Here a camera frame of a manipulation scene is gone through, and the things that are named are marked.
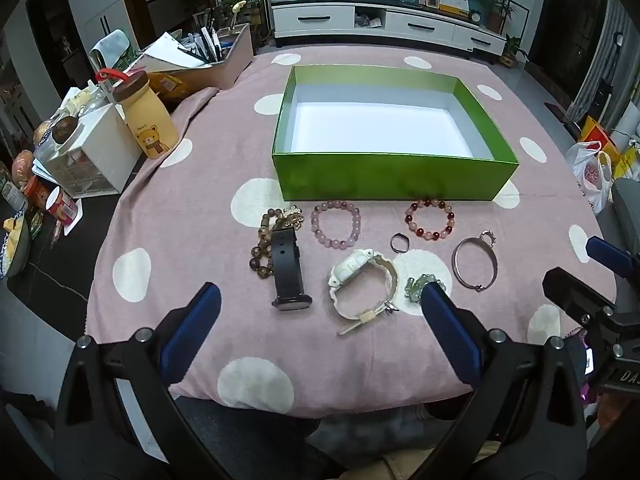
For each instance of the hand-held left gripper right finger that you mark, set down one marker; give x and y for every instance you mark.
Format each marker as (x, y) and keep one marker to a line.
(450, 330)

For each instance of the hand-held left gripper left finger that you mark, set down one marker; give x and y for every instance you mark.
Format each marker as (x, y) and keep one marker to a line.
(192, 330)

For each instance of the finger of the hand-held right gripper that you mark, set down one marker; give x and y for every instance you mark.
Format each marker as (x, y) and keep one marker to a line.
(612, 257)
(575, 292)

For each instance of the silver bangle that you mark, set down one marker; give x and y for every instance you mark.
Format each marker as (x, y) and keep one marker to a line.
(455, 260)

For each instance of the black watch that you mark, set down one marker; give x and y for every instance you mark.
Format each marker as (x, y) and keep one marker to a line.
(287, 265)

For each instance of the white watch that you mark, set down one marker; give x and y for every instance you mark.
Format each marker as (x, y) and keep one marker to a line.
(350, 265)

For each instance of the green cardboard box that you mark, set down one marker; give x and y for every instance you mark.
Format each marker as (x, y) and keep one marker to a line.
(390, 180)

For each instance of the grey chair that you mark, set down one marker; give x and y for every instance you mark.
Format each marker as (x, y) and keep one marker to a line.
(625, 200)

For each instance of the white plastic bag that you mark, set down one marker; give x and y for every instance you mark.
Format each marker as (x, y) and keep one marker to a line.
(590, 170)

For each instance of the gold brooch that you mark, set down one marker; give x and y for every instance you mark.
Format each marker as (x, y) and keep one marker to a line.
(292, 220)

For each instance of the red cup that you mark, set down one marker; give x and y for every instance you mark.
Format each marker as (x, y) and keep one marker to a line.
(60, 205)

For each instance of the bowl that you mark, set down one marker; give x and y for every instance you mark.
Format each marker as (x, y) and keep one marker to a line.
(15, 245)

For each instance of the white drawer organizer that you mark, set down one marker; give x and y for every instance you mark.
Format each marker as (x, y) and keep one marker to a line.
(110, 150)

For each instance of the red jar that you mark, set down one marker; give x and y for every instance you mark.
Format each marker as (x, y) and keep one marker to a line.
(37, 190)

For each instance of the yellow bear bottle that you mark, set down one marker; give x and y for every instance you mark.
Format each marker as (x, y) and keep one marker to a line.
(150, 120)

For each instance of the small potted plant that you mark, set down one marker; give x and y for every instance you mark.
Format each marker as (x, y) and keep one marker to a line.
(512, 52)

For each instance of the brown round ornament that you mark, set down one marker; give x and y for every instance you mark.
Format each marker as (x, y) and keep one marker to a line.
(65, 128)

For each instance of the orange snack packet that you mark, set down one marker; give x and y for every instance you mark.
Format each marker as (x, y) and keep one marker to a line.
(167, 86)

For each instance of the pale yellow plastic bag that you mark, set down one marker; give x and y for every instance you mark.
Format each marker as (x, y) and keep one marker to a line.
(80, 100)

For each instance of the pink storage box with pens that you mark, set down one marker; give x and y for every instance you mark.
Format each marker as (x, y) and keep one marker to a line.
(230, 62)

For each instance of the tall potted plant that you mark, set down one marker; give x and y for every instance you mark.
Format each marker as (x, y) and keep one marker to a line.
(500, 10)

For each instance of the small desk clock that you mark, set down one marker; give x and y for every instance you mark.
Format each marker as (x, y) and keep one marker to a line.
(475, 16)

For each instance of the white papers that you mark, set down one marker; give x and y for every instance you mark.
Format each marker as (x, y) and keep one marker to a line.
(170, 50)

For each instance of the white green bag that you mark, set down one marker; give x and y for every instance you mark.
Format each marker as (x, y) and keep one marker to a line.
(107, 47)

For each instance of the yellow box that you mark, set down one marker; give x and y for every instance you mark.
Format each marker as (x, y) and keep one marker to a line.
(452, 7)

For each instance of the small white device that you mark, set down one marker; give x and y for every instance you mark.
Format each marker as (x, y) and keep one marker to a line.
(429, 0)

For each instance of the white tv cabinet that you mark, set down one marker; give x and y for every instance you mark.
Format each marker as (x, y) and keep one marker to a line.
(320, 20)

